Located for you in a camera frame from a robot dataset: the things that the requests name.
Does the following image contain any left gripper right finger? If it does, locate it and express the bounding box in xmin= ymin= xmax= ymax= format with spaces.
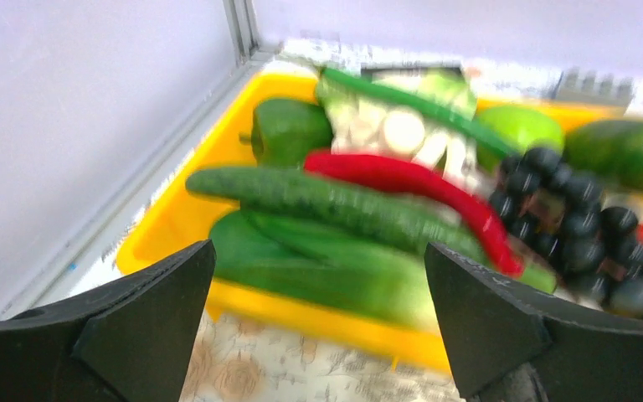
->
xmin=424 ymin=244 xmax=643 ymax=401

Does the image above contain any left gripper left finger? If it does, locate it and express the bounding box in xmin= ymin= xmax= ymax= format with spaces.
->
xmin=0 ymin=240 xmax=216 ymax=401

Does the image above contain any black fake grape bunch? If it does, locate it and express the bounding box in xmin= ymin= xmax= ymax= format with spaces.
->
xmin=488 ymin=147 xmax=643 ymax=319

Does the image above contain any green fake cucumber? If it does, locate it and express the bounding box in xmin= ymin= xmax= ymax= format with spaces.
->
xmin=185 ymin=166 xmax=491 ymax=265

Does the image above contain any light green fake apple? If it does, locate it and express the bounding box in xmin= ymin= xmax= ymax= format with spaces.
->
xmin=474 ymin=105 xmax=564 ymax=153

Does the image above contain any green fake long bean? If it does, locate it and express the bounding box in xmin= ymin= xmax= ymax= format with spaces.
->
xmin=318 ymin=67 xmax=517 ymax=157

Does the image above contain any red fake chili pepper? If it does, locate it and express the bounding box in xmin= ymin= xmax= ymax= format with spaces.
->
xmin=303 ymin=151 xmax=526 ymax=279

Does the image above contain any green fake bell pepper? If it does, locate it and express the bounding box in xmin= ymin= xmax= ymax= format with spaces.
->
xmin=239 ymin=97 xmax=334 ymax=168

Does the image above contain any yellow plastic bin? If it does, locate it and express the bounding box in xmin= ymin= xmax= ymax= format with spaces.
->
xmin=115 ymin=72 xmax=643 ymax=375

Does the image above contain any blue grey small box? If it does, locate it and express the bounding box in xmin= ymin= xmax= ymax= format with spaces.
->
xmin=553 ymin=68 xmax=634 ymax=110

